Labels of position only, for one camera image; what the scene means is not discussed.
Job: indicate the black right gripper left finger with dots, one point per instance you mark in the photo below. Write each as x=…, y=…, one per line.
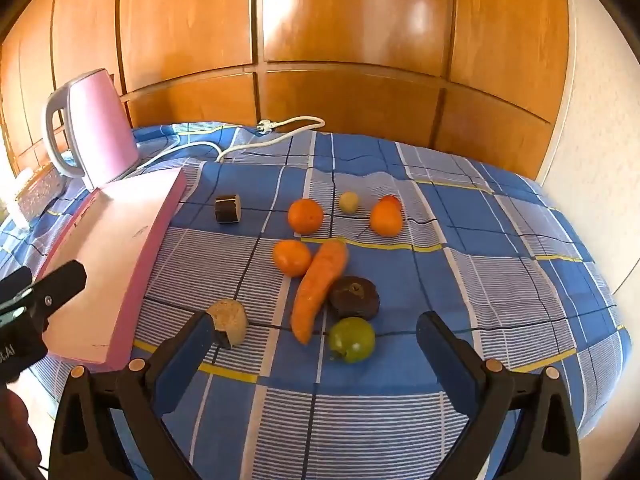
x=85, y=443

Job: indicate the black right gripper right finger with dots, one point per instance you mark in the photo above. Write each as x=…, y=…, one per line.
x=544, y=442

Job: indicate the dark eggplant piece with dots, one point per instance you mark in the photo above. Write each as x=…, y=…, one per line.
x=227, y=209

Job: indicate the dark brown avocado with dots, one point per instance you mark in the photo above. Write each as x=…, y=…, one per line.
x=354, y=296

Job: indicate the orange mandarin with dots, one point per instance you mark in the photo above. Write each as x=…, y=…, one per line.
x=386, y=219
x=291, y=257

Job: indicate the orange carrot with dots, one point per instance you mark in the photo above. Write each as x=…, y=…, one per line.
x=326, y=267

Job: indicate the orange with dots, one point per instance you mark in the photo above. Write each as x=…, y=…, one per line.
x=305, y=216

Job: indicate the red tomato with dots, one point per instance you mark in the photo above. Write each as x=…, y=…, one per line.
x=392, y=199

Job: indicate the person's left hand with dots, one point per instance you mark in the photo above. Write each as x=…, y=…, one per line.
x=15, y=430

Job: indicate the pink shallow tray box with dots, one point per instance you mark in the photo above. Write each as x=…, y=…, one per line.
x=115, y=234

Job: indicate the silver tissue box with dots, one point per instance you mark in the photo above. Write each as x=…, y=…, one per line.
x=38, y=191

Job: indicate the pink electric kettle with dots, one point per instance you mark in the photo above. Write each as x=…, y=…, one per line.
x=96, y=128

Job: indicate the blue plaid tablecloth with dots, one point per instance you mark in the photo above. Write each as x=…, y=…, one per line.
x=481, y=247

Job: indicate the wooden panel wardrobe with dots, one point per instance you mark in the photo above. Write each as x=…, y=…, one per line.
x=477, y=78

